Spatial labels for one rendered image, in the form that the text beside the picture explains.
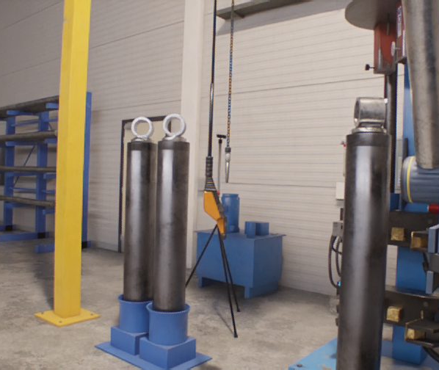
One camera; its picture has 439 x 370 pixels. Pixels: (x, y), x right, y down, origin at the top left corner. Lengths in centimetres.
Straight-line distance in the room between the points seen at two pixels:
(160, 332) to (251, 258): 186
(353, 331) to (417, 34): 132
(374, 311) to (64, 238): 259
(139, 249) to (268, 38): 338
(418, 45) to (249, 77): 402
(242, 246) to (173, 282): 184
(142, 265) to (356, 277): 156
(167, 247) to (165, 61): 429
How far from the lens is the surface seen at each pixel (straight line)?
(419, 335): 249
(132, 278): 315
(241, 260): 466
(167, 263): 288
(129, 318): 320
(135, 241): 309
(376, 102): 217
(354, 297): 216
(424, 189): 190
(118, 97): 748
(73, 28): 401
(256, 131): 543
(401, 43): 245
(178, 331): 298
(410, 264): 296
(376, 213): 210
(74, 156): 386
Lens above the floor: 124
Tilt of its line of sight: 1 degrees down
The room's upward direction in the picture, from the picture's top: 2 degrees clockwise
